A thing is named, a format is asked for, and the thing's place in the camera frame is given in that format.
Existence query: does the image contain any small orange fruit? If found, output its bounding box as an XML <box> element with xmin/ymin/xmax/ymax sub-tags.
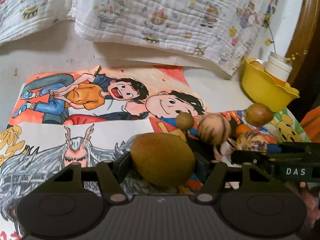
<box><xmin>234</xmin><ymin>124</ymin><xmax>252</xmax><ymax>137</ymax></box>

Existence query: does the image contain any green-brown round pear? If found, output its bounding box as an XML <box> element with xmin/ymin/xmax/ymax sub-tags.
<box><xmin>130</xmin><ymin>133</ymin><xmax>195</xmax><ymax>187</ymax></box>

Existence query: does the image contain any winnie the pooh drawing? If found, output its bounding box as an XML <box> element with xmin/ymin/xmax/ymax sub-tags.
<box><xmin>265</xmin><ymin>108</ymin><xmax>311</xmax><ymax>142</ymax></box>

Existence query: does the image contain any striped pepino melon rear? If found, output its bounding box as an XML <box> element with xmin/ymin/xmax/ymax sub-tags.
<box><xmin>197</xmin><ymin>113</ymin><xmax>232</xmax><ymax>146</ymax></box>

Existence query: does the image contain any brown oval sapodilla fruit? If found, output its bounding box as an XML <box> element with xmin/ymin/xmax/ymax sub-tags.
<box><xmin>245</xmin><ymin>103</ymin><xmax>274</xmax><ymax>127</ymax></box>

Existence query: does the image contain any small brown round fruit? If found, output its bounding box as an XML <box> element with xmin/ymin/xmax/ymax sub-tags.
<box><xmin>175</xmin><ymin>112</ymin><xmax>195</xmax><ymax>131</ymax></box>

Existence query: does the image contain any colourful cartoon drawing mat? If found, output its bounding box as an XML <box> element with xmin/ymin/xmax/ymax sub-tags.
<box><xmin>0</xmin><ymin>64</ymin><xmax>278</xmax><ymax>240</ymax></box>

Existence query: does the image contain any yellow plastic bowl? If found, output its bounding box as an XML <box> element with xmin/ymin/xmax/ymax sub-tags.
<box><xmin>241</xmin><ymin>57</ymin><xmax>299</xmax><ymax>112</ymax></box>

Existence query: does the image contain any white plastic jar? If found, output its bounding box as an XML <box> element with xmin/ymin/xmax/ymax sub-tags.
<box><xmin>264</xmin><ymin>51</ymin><xmax>292</xmax><ymax>82</ymax></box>

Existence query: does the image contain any pale fruit in bowl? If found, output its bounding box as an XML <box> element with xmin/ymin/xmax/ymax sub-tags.
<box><xmin>250</xmin><ymin>61</ymin><xmax>264</xmax><ymax>72</ymax></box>

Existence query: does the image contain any white printed muslin cloth right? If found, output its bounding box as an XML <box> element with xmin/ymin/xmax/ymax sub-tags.
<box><xmin>74</xmin><ymin>0</ymin><xmax>278</xmax><ymax>75</ymax></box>

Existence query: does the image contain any white printed muslin cloth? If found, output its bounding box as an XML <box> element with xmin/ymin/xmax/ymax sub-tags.
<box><xmin>1</xmin><ymin>0</ymin><xmax>75</xmax><ymax>45</ymax></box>
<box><xmin>74</xmin><ymin>0</ymin><xmax>278</xmax><ymax>75</ymax></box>

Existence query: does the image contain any white printed muslin cloth left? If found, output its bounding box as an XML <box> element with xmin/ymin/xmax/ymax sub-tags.
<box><xmin>1</xmin><ymin>0</ymin><xmax>75</xmax><ymax>45</ymax></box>

